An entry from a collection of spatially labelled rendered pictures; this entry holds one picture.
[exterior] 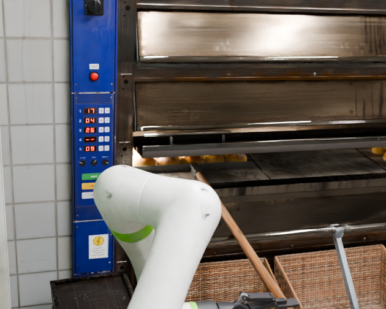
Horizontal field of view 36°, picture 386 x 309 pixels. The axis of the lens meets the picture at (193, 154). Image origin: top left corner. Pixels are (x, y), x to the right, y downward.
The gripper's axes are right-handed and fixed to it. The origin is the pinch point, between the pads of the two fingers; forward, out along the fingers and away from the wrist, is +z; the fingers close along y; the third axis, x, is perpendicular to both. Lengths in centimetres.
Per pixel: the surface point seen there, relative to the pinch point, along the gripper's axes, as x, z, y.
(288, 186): -82, 38, 3
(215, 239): -44.0, -6.4, 2.6
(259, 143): -67, 16, -23
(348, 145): -67, 53, -21
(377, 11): -82, 65, -71
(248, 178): -90, 22, 1
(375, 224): -45, 56, 2
